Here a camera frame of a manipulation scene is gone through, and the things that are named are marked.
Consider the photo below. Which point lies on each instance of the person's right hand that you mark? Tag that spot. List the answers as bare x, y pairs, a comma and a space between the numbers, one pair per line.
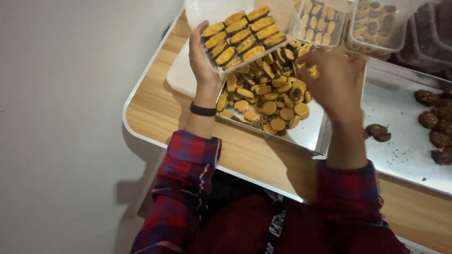
339, 84

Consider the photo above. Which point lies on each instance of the person's left hand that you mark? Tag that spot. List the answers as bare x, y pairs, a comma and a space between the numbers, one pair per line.
199, 70

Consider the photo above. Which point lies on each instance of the person's right fingers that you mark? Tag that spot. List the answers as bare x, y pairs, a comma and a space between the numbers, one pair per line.
310, 60

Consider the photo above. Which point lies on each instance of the yellow chocolate cookie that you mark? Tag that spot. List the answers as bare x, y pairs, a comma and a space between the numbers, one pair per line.
313, 72

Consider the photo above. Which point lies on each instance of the clear plastic cookie container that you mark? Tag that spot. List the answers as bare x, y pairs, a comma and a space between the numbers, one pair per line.
243, 35

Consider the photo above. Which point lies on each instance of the clear container of yellow cookies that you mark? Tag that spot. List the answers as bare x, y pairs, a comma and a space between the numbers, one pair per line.
319, 21

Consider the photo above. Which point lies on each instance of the pile of yellow chocolate cookies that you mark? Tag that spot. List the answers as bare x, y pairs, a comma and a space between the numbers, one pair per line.
272, 95

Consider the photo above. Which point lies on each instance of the rows of yellow chocolate-edged cookies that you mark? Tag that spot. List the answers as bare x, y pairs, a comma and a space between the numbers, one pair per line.
243, 37

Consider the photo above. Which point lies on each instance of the clear container of round cookies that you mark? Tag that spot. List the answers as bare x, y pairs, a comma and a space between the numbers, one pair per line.
376, 26

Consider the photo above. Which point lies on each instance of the brown chocolate cookie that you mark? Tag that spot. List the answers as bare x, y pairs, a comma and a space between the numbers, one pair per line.
374, 129
383, 137

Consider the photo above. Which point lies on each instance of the large metal baking tray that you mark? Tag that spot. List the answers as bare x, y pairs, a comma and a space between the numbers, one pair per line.
399, 105

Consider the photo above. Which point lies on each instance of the stack of dark cookie containers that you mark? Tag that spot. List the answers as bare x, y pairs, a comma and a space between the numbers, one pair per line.
427, 38

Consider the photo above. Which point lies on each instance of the black wristband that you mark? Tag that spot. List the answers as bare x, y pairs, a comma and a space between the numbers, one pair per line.
203, 110

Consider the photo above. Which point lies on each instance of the white plastic lid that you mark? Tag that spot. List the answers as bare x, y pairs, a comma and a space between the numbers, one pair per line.
180, 74

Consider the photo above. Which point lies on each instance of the group of brown chocolate cookies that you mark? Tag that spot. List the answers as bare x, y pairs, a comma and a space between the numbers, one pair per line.
438, 123

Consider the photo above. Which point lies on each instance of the maroon garment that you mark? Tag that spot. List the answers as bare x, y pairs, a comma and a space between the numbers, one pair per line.
247, 225

